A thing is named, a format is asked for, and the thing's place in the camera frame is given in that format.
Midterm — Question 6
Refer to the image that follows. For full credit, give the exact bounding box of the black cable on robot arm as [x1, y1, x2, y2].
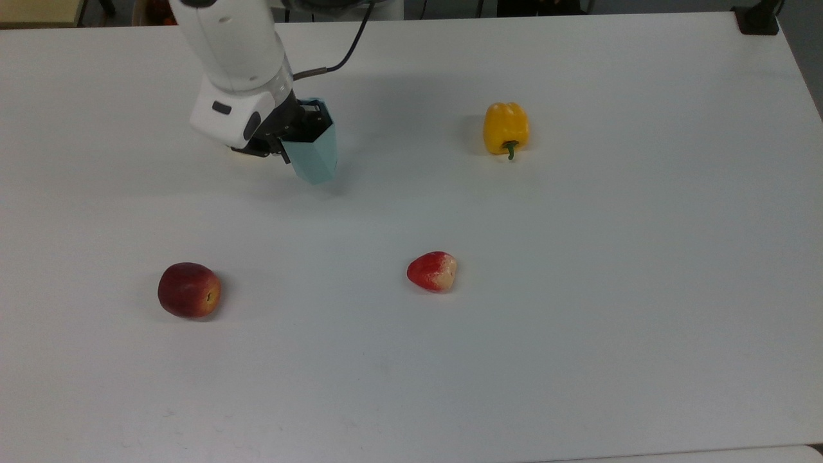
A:
[293, 0, 377, 82]

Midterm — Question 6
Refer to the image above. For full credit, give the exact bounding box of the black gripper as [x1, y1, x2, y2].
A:
[240, 93, 334, 165]

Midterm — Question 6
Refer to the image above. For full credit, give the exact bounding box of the black stand base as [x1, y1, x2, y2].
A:
[732, 0, 782, 37]

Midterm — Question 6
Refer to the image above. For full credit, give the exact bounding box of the dark red toy apple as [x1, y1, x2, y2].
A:
[158, 262, 222, 320]

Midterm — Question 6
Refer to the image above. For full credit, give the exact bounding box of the beige box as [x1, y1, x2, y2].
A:
[0, 0, 89, 28]

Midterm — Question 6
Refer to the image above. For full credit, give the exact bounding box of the red toy strawberry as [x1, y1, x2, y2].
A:
[406, 251, 458, 293]

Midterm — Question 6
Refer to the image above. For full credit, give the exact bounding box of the yellow toy bell pepper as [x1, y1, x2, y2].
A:
[483, 102, 531, 161]

